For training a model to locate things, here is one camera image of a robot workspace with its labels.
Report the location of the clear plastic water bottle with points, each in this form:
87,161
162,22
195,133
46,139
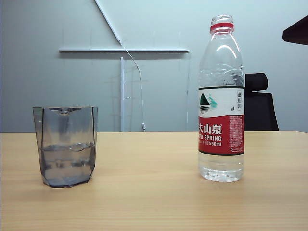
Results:
220,125

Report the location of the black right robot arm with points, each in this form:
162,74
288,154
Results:
298,32

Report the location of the grey transparent faceted cup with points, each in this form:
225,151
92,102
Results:
66,149

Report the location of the black office chair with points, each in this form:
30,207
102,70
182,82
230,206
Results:
261,113

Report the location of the white horizontal wall rail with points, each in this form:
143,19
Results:
96,50

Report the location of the white diagonal wall strip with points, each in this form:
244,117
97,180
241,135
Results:
107,16

